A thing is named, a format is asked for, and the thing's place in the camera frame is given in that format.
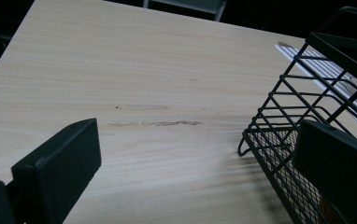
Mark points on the grey striped placemat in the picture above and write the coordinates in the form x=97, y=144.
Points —
x=318, y=67

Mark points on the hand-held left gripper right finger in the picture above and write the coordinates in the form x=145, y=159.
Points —
x=338, y=168

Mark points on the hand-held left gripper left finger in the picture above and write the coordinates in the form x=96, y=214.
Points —
x=58, y=168

